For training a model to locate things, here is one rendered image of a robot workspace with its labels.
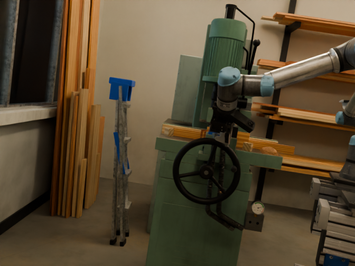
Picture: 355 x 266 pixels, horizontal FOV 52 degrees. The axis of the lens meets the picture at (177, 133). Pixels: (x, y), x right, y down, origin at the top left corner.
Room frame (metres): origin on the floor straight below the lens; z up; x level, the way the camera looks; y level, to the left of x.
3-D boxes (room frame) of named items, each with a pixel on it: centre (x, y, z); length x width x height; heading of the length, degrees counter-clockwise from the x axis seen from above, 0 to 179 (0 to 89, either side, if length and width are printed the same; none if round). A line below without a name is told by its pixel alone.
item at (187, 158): (1.82, -0.17, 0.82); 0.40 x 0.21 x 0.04; 86
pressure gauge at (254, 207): (1.65, -0.41, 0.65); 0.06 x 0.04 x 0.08; 86
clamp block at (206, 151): (1.68, -0.20, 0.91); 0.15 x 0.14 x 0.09; 86
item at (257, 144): (1.87, -0.29, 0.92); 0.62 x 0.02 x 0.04; 86
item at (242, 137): (1.80, -0.25, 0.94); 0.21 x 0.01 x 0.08; 86
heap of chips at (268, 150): (1.77, -0.46, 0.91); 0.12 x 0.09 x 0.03; 176
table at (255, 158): (1.77, -0.21, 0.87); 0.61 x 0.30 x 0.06; 86
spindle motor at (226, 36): (1.88, -0.17, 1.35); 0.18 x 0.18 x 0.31
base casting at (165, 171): (2.00, -0.18, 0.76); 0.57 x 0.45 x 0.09; 176
